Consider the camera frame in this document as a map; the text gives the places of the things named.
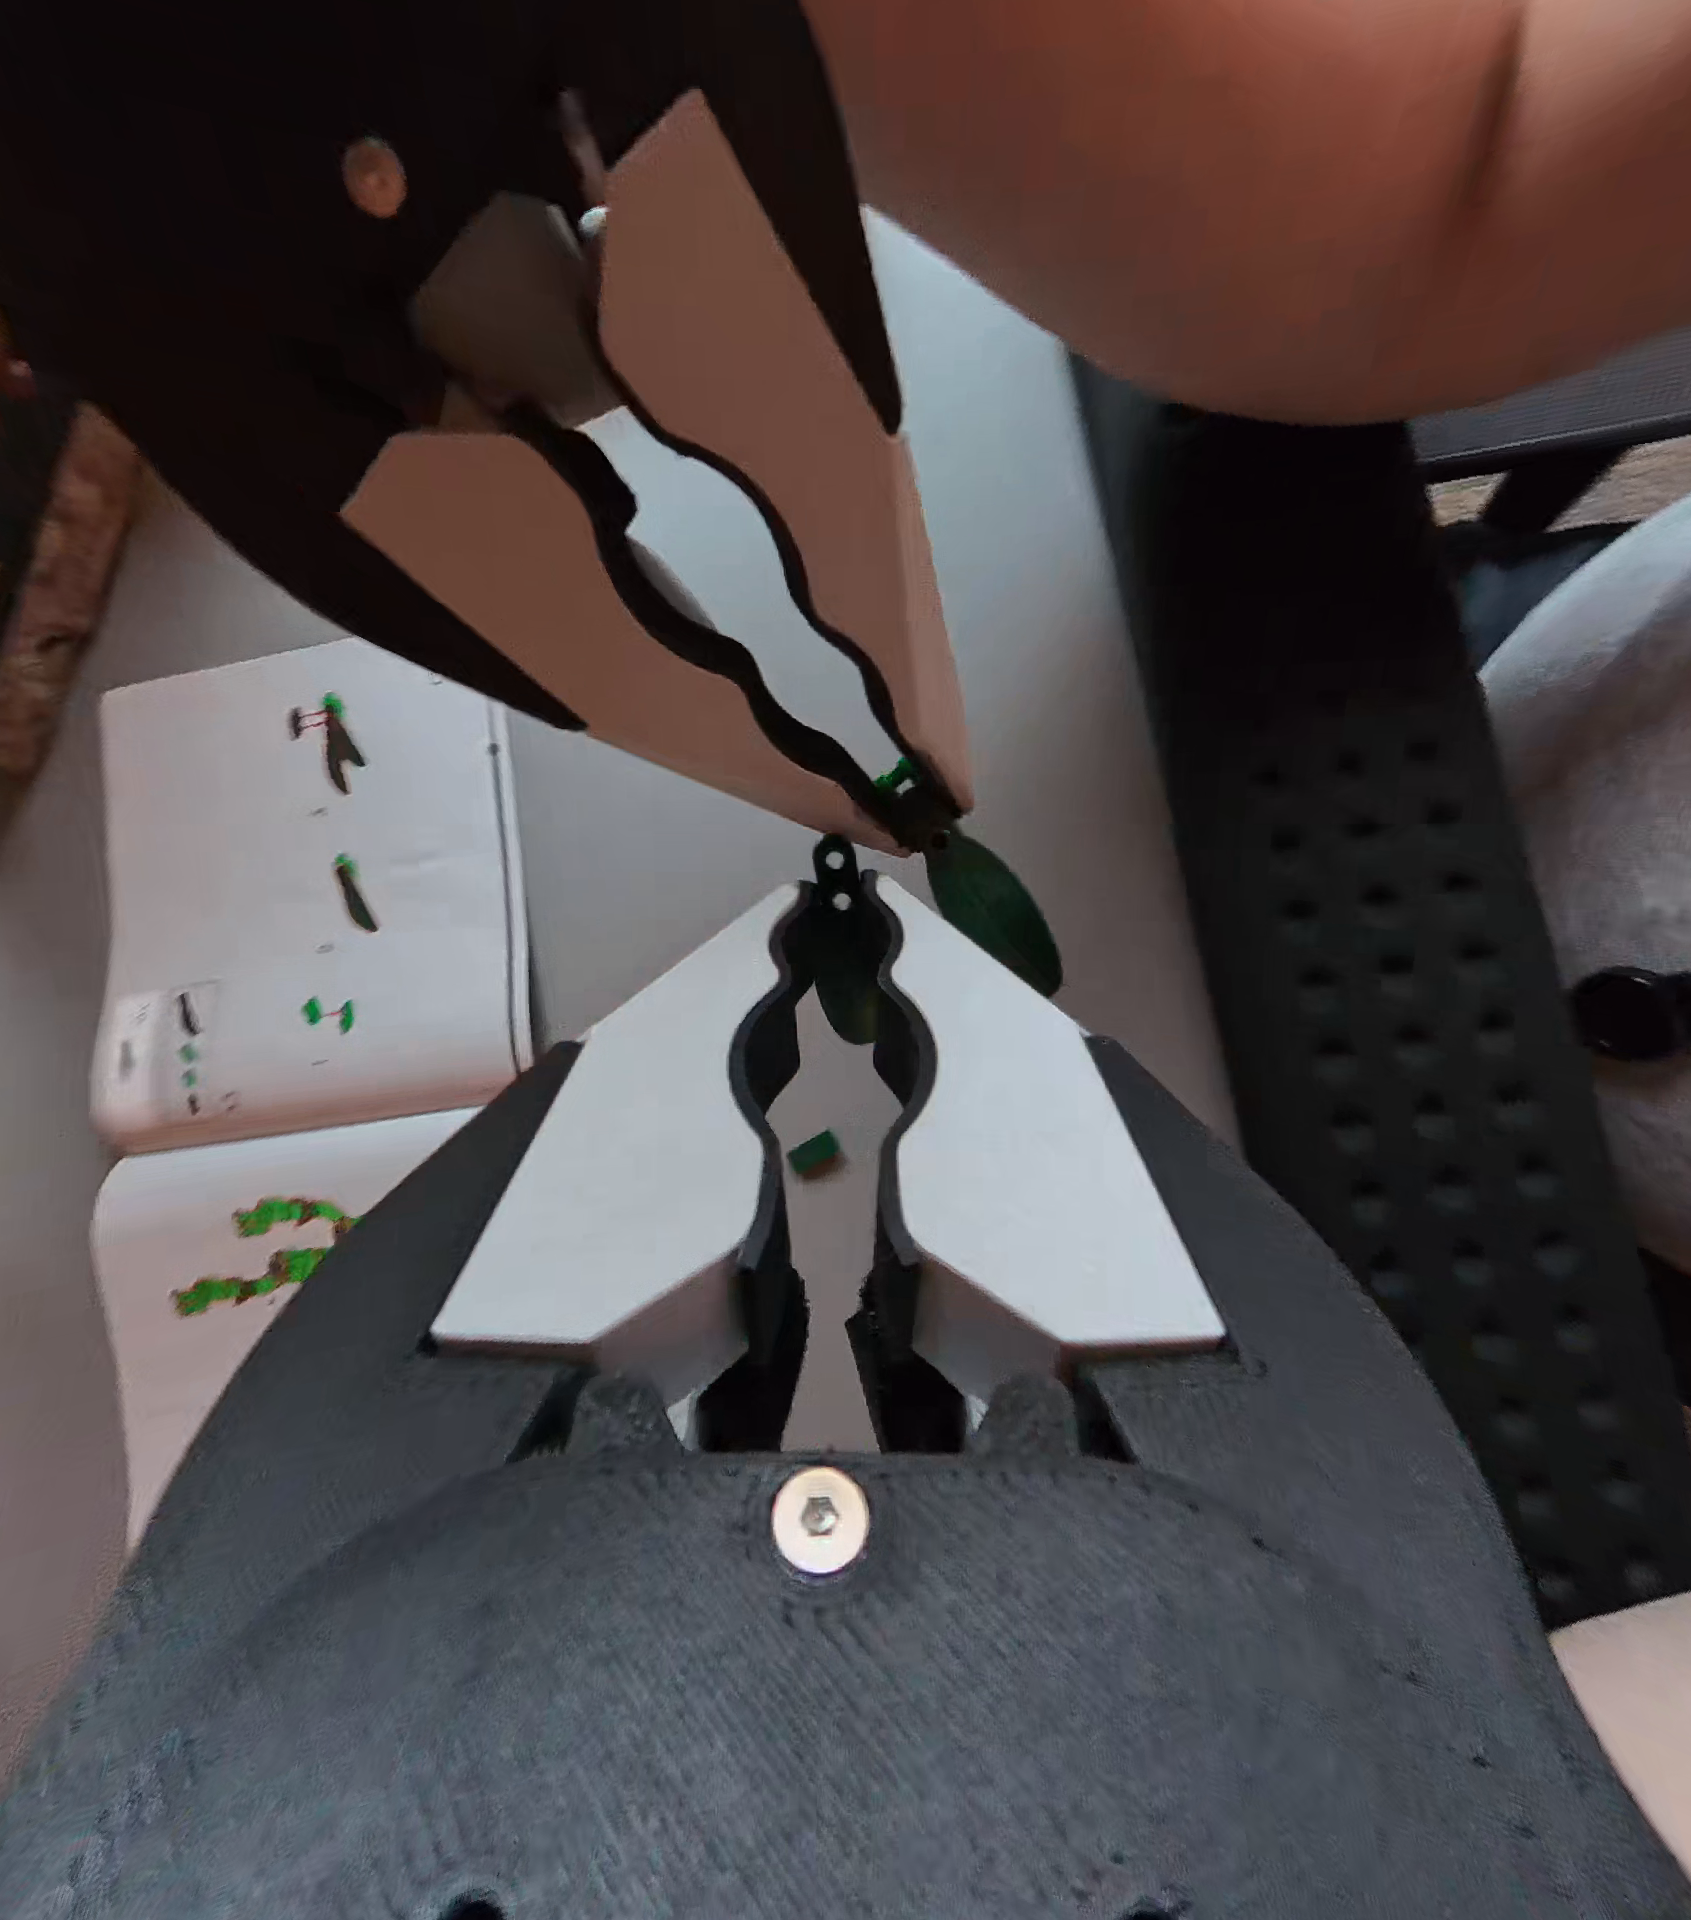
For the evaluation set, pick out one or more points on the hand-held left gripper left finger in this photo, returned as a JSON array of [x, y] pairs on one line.
[[604, 1199]]

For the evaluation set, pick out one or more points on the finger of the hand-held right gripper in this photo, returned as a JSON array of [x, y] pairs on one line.
[[531, 585], [784, 391]]

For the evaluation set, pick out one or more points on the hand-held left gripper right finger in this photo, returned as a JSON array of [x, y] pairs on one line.
[[1056, 1199]]

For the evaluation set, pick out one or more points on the green lego leaf assembly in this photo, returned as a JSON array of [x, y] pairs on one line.
[[996, 914]]

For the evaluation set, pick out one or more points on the dark green lego leaf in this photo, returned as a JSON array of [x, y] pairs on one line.
[[848, 976]]

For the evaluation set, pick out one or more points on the person's right forearm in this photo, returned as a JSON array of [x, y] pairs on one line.
[[1236, 196]]

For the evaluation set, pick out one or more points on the small green lego brick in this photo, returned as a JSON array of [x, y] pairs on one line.
[[815, 1156]]

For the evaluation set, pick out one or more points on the white instruction booklet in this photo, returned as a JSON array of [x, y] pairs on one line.
[[260, 842]]

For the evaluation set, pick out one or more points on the black perforated chair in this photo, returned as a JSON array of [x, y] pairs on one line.
[[1384, 976]]

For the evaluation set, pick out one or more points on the person in grey chicken shirt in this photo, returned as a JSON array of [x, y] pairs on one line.
[[1652, 748]]

